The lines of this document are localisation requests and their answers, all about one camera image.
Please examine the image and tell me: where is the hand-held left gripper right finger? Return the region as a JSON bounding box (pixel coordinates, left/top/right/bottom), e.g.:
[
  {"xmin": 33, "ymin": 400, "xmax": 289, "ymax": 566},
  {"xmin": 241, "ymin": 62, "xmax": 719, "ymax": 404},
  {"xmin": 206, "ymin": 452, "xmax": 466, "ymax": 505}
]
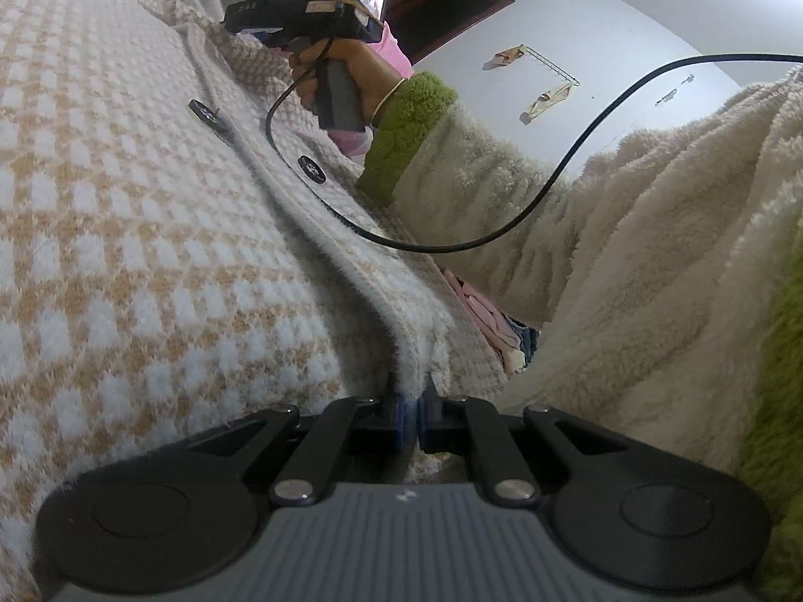
[{"xmin": 419, "ymin": 376, "xmax": 628, "ymax": 509}]

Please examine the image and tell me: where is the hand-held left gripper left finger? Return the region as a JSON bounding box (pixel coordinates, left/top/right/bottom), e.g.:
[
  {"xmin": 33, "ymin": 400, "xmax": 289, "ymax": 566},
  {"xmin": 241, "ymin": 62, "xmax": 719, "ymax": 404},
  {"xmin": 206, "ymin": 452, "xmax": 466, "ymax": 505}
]
[{"xmin": 188, "ymin": 389, "xmax": 415, "ymax": 510}]

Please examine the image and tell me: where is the beige houndstooth fleece-lined coat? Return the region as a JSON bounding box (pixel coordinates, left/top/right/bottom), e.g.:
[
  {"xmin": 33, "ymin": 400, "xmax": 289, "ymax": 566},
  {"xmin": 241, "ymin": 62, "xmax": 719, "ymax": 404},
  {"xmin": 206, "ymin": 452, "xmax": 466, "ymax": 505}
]
[{"xmin": 0, "ymin": 0, "xmax": 547, "ymax": 602}]

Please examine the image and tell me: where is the person's right forearm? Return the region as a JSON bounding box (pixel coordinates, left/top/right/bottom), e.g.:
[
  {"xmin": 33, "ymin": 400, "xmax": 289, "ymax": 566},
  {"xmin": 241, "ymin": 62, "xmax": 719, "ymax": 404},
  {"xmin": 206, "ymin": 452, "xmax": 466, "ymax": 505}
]
[{"xmin": 356, "ymin": 71, "xmax": 628, "ymax": 327}]

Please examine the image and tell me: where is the person's right hand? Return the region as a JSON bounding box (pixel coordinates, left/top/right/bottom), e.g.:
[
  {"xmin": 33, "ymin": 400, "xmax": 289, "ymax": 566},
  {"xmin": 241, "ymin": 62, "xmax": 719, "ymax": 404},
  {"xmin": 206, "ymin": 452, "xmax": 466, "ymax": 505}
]
[{"xmin": 289, "ymin": 38, "xmax": 415, "ymax": 132}]

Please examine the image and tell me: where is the pink and blue floral quilt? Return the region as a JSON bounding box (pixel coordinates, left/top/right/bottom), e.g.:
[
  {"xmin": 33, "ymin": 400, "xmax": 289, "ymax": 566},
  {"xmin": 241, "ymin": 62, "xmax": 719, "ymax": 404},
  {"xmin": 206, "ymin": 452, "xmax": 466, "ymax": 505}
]
[{"xmin": 113, "ymin": 0, "xmax": 415, "ymax": 155}]

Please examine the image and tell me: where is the gold bangle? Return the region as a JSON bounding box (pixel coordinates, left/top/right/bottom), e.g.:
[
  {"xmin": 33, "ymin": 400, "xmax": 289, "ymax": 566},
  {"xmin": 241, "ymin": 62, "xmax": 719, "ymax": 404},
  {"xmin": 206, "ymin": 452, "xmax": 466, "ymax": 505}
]
[{"xmin": 372, "ymin": 77, "xmax": 410, "ymax": 130}]

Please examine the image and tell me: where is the pink folded garment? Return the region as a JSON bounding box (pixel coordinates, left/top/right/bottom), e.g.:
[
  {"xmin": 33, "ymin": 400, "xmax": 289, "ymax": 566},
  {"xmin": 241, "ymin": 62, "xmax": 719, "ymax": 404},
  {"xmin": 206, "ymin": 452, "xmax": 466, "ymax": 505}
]
[{"xmin": 445, "ymin": 271, "xmax": 523, "ymax": 353}]

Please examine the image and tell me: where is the black cable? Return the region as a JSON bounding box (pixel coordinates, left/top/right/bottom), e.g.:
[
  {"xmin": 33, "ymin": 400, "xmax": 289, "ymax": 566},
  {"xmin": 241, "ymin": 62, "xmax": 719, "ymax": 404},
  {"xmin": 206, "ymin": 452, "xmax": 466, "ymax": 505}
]
[{"xmin": 264, "ymin": 53, "xmax": 803, "ymax": 253}]

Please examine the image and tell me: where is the white wall hook rack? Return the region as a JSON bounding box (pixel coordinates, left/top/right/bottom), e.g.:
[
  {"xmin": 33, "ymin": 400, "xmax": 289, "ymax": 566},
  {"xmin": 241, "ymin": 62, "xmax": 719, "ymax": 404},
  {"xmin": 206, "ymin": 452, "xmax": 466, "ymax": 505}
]
[{"xmin": 520, "ymin": 44, "xmax": 581, "ymax": 85}]

